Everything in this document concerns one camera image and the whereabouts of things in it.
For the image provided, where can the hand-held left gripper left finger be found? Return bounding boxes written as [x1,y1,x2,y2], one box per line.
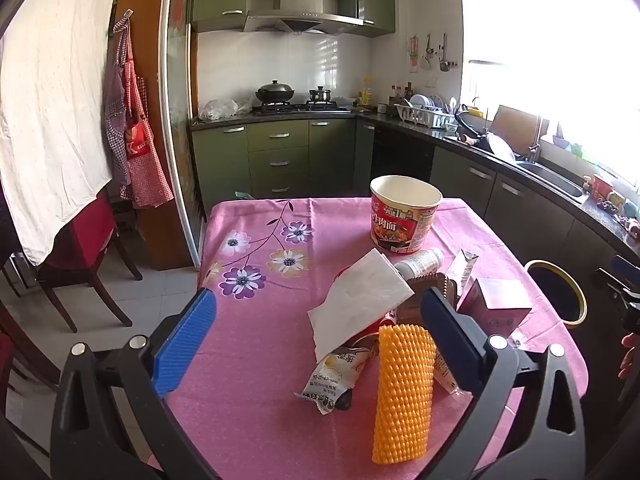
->
[50,287,221,480]

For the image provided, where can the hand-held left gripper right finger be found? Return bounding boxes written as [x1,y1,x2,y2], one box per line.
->
[419,287,587,480]

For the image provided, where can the brown ribbed plastic tray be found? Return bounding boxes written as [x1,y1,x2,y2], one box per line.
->
[407,272,461,311]

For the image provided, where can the purple cardboard box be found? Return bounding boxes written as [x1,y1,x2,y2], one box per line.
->
[456,277,533,338]

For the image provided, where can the black bin with yellow rim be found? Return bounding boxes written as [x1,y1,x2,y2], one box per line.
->
[523,259,587,328]

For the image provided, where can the yellow foam fruit net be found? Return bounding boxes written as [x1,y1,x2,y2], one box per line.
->
[371,324,437,465]

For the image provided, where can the small carton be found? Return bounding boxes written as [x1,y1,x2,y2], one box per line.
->
[444,249,480,301]

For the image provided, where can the white labelled plastic bottle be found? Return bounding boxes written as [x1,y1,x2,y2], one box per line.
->
[392,248,445,281]

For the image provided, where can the white paper tissue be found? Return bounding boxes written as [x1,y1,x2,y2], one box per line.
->
[307,248,416,363]

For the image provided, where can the white snack wrapper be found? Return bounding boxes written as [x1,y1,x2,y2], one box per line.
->
[294,345,373,416]

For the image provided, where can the red instant noodle cup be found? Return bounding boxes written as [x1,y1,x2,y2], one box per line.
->
[370,175,443,255]

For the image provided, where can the person's right hand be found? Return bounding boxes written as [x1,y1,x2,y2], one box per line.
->
[618,332,640,381]

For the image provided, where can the red mug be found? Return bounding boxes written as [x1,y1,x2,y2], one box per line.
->
[592,175,616,201]

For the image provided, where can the pink floral tablecloth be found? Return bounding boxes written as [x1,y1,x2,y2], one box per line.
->
[165,197,591,480]

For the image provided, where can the steel kitchen sink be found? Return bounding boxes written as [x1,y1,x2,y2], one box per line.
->
[515,160,586,203]

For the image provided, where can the steel kitchen faucet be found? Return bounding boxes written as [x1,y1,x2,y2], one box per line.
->
[527,115,546,163]

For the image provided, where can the wooden chair with red cushion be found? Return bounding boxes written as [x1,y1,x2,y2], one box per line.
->
[2,187,144,335]

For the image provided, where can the grey wok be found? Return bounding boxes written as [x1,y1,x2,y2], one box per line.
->
[480,132,516,163]

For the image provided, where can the wooden cutting board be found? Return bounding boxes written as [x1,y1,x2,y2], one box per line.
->
[491,105,543,156]

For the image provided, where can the black built-in appliance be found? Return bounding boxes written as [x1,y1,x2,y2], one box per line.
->
[371,125,436,196]

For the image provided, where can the red checked apron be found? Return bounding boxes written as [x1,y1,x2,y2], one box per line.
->
[120,30,175,209]

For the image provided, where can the green lower kitchen cabinets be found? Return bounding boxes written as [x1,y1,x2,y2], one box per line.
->
[190,117,640,311]

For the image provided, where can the black frying pan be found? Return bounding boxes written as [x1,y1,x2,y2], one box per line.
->
[452,104,493,143]

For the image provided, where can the white dish rack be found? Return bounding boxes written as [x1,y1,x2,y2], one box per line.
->
[394,94,458,128]

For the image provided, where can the silver framed glass door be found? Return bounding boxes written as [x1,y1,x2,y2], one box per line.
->
[160,0,208,271]

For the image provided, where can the clear plastic bag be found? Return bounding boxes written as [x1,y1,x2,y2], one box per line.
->
[198,98,253,122]

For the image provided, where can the bright kitchen window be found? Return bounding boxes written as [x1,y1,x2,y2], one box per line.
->
[460,0,640,181]

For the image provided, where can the purple checked apron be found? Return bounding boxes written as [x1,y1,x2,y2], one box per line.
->
[102,17,132,201]

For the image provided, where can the black gas stove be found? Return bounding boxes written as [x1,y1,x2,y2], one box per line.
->
[250,101,352,116]

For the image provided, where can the black wok with lid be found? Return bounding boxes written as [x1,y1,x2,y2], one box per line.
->
[255,79,296,106]

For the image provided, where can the white hanging cloth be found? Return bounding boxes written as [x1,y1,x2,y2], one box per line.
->
[0,0,126,267]

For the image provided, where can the brown wooden cabinet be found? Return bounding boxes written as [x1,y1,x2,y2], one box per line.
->
[107,0,196,271]

